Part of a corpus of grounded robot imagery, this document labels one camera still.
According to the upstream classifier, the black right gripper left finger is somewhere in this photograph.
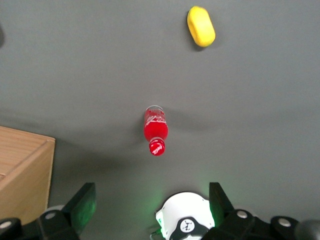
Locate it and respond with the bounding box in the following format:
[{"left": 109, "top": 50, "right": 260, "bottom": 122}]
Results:
[{"left": 37, "top": 182, "right": 97, "bottom": 240}]

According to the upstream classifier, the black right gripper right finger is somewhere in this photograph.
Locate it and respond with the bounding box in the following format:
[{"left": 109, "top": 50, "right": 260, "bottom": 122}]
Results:
[{"left": 209, "top": 182, "right": 259, "bottom": 240}]

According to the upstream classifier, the red coke bottle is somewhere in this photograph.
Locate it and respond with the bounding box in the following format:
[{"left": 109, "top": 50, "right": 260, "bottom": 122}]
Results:
[{"left": 143, "top": 105, "right": 169, "bottom": 157}]

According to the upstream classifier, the wooden drawer cabinet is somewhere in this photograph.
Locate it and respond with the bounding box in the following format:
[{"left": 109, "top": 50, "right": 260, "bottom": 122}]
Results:
[{"left": 0, "top": 125, "right": 56, "bottom": 225}]

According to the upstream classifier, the yellow lemon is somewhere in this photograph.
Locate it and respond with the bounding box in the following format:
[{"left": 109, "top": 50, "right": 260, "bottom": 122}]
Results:
[{"left": 186, "top": 5, "right": 217, "bottom": 48}]

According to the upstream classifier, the black cable at arm base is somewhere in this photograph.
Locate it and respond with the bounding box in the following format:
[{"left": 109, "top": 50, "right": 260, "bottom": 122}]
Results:
[{"left": 149, "top": 226, "right": 164, "bottom": 240}]

